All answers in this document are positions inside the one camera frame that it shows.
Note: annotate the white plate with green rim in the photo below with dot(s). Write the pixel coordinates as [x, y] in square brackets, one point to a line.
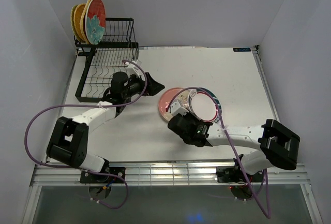
[204, 105]

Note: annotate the pink and cream ceramic plate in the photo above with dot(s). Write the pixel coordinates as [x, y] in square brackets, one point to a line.
[165, 100]

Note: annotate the blue table label sticker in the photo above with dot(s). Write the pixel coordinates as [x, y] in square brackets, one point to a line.
[241, 49]

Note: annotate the orange square woven tray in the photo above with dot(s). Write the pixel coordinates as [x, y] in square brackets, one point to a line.
[82, 22]

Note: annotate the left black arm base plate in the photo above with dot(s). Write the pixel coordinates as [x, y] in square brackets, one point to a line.
[113, 175]

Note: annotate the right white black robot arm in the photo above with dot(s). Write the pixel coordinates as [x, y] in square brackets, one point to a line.
[274, 144]

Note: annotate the green-rimmed round bamboo plate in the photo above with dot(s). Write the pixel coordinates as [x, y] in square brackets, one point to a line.
[72, 20]

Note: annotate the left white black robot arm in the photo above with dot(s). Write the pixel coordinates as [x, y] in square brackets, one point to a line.
[69, 140]

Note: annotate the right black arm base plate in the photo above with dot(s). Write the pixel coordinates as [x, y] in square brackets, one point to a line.
[235, 175]

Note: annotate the aluminium frame rail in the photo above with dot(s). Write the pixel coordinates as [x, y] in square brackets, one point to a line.
[162, 174]

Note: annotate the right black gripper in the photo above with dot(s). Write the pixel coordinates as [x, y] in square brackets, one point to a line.
[187, 114]

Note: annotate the black wire dish rack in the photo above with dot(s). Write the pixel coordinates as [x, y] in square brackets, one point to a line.
[104, 59]

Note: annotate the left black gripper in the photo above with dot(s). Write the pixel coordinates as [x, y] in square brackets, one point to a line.
[152, 87]

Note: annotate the orange round woven plate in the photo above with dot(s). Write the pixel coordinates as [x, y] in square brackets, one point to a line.
[76, 20]

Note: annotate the red and teal floral plate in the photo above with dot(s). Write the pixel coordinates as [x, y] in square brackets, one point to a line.
[95, 21]

